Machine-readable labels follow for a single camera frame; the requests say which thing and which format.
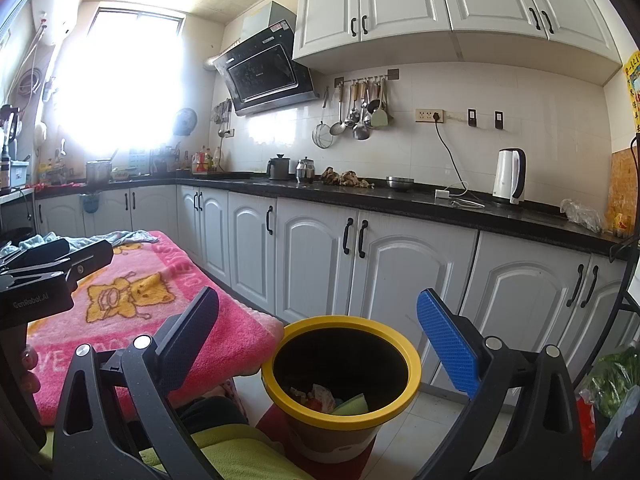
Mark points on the steel cooking pot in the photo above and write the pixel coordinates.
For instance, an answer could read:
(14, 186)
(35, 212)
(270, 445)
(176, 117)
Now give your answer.
(98, 172)

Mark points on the red plastic bag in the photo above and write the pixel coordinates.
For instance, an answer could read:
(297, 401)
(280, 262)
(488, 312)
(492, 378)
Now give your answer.
(586, 425)

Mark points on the pile of brown ginger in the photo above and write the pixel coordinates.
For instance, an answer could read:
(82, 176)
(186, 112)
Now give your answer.
(347, 178)

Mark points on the clear plastic bag with paper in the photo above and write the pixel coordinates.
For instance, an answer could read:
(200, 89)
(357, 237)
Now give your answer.
(322, 396)

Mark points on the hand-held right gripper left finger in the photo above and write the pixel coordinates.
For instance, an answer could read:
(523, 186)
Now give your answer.
(190, 330)

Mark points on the white electric kettle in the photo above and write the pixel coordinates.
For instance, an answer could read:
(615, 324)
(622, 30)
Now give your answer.
(505, 175)

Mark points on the black lidded pot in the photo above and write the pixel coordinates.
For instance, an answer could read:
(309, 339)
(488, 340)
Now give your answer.
(279, 168)

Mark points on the steel bowl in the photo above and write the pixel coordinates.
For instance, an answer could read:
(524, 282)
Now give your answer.
(400, 183)

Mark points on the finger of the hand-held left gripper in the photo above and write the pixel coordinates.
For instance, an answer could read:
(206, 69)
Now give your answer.
(40, 252)
(92, 257)

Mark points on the light blue cloth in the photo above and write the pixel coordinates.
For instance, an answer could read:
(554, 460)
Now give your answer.
(125, 236)

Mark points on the white water heater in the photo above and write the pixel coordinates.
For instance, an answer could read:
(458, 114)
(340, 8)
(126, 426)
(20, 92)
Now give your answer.
(55, 15)

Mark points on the crumpled clear plastic bag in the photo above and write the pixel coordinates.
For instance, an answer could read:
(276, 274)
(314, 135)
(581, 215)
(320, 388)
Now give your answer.
(580, 216)

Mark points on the white storage box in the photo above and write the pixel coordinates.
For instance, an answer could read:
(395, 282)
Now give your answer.
(19, 174)

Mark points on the black metal rack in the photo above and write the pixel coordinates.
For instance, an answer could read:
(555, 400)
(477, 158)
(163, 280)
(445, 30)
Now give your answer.
(635, 185)

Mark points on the yellow wall poster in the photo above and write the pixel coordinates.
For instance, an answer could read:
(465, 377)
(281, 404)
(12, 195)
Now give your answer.
(632, 90)

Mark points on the beige wall socket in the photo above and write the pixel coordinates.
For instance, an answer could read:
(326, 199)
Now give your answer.
(426, 115)

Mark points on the pink cartoon printed blanket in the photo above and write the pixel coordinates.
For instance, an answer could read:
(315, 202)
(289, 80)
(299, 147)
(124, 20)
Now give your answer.
(210, 310)

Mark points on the steel teapot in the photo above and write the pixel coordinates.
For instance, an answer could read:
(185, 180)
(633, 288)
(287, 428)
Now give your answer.
(305, 171)

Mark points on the white power adapter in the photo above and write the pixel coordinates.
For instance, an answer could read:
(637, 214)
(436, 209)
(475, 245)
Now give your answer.
(442, 194)

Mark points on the red snack wrapper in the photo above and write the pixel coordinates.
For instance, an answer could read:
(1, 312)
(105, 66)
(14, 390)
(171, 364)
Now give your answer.
(312, 405)

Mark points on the dark glass bottle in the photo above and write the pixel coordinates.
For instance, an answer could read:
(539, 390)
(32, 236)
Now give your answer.
(4, 167)

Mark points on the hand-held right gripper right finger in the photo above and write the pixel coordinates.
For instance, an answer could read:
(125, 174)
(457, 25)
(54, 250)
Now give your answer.
(450, 345)

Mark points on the group of condiment bottles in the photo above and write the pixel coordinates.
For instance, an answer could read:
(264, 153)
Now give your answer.
(202, 160)

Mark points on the bright window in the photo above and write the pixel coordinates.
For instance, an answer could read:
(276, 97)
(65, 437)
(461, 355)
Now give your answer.
(120, 85)

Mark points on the yellow-rimmed brown bin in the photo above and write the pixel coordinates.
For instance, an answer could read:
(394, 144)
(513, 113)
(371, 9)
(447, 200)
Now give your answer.
(325, 440)

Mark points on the bag of green vegetables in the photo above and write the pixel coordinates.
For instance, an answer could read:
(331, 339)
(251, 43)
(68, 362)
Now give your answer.
(612, 380)

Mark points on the black range hood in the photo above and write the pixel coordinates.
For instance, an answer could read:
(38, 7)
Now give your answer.
(265, 75)

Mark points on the blue hanging cup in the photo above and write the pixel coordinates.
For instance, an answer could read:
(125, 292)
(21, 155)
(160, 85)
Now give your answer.
(90, 205)

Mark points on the white upper kitchen cabinets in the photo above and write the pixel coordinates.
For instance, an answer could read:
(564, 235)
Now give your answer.
(400, 0)

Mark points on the large steel ladle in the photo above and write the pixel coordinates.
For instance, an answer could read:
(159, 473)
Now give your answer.
(361, 131)

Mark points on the orange patterned wall board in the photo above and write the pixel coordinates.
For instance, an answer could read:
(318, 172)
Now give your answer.
(620, 190)

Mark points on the light green bubble sheet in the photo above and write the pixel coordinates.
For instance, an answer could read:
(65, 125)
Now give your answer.
(352, 405)

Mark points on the round dark wall fan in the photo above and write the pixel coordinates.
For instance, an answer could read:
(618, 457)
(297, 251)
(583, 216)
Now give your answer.
(185, 122)

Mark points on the pale green spatula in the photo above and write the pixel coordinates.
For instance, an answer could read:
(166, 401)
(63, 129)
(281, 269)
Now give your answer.
(379, 119)

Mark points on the person's left hand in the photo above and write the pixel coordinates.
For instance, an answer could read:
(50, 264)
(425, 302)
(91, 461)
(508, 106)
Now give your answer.
(30, 360)

